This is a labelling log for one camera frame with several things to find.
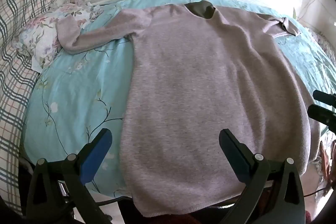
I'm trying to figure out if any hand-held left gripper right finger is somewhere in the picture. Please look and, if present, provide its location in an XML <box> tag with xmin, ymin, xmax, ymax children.
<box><xmin>219</xmin><ymin>129</ymin><xmax>306</xmax><ymax>224</ymax></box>

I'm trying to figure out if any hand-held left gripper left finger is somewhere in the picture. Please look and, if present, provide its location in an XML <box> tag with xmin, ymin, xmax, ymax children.
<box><xmin>26</xmin><ymin>128</ymin><xmax>113</xmax><ymax>224</ymax></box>

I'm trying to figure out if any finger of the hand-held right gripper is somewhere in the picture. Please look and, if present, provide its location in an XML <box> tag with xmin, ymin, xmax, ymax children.
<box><xmin>307</xmin><ymin>104</ymin><xmax>336</xmax><ymax>133</ymax></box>
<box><xmin>313</xmin><ymin>90</ymin><xmax>336</xmax><ymax>109</ymax></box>

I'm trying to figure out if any pink-grey knit sweater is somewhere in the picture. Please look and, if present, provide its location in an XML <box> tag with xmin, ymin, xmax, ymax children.
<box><xmin>56</xmin><ymin>1</ymin><xmax>321</xmax><ymax>218</ymax></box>

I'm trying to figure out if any red cloth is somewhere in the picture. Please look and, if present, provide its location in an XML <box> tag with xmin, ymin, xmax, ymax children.
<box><xmin>315</xmin><ymin>139</ymin><xmax>336</xmax><ymax>184</ymax></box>

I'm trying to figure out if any light blue floral bedsheet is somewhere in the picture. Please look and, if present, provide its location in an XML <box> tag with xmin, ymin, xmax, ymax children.
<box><xmin>21</xmin><ymin>0</ymin><xmax>336</xmax><ymax>196</ymax></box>

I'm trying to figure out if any white floral cloth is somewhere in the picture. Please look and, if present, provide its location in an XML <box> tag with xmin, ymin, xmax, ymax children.
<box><xmin>13</xmin><ymin>0</ymin><xmax>106</xmax><ymax>73</ymax></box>

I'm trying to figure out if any plaid blanket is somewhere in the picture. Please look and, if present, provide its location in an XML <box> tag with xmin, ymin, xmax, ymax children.
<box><xmin>0</xmin><ymin>0</ymin><xmax>67</xmax><ymax>215</ymax></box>

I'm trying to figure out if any white wall cable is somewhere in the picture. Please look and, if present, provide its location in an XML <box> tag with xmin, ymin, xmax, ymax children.
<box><xmin>299</xmin><ymin>0</ymin><xmax>319</xmax><ymax>21</ymax></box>

